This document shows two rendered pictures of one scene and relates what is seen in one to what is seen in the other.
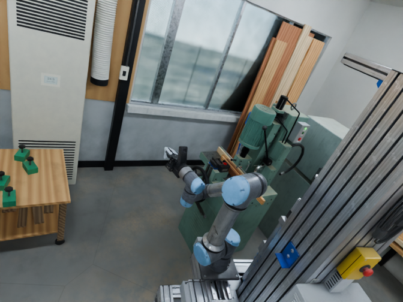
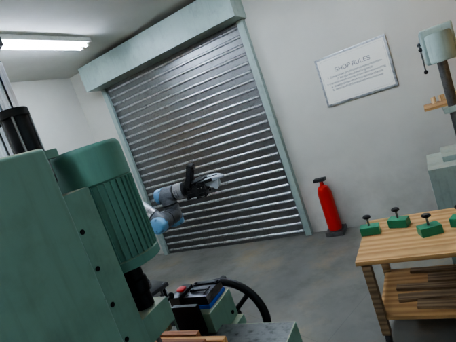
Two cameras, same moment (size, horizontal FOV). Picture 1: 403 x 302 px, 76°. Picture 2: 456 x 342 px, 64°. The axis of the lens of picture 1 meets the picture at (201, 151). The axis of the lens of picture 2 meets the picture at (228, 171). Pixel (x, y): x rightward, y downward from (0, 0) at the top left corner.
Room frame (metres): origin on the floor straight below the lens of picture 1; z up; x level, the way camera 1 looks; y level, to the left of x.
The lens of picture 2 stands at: (2.84, -0.36, 1.45)
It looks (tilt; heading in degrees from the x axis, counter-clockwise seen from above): 7 degrees down; 159
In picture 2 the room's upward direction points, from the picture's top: 19 degrees counter-clockwise
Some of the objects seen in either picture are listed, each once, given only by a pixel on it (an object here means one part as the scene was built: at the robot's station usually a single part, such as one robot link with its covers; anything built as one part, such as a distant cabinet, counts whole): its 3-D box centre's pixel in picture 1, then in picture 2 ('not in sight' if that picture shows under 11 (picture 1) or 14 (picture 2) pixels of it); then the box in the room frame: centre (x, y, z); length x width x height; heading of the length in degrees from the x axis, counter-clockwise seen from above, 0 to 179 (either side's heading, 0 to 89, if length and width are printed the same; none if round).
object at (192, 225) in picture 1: (222, 214); not in sight; (1.96, -0.42, 0.35); 0.58 x 0.45 x 0.71; 130
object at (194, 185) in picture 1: (194, 183); (166, 195); (1.10, -0.03, 1.21); 0.11 x 0.08 x 0.09; 49
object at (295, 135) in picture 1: (298, 132); not in sight; (1.98, -0.66, 1.40); 0.10 x 0.06 x 0.16; 130
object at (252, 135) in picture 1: (256, 127); (105, 207); (1.88, -0.33, 1.35); 0.18 x 0.18 x 0.31
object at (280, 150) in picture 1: (280, 151); not in sight; (1.90, -0.59, 1.22); 0.09 x 0.08 x 0.15; 130
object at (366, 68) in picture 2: not in sight; (354, 72); (0.18, 2.16, 1.48); 0.64 x 0.02 x 0.46; 38
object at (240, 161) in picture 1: (241, 160); (146, 326); (1.89, -0.34, 1.03); 0.14 x 0.07 x 0.09; 130
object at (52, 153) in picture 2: (279, 106); (26, 149); (1.97, -0.43, 1.53); 0.08 x 0.08 x 0.17; 40
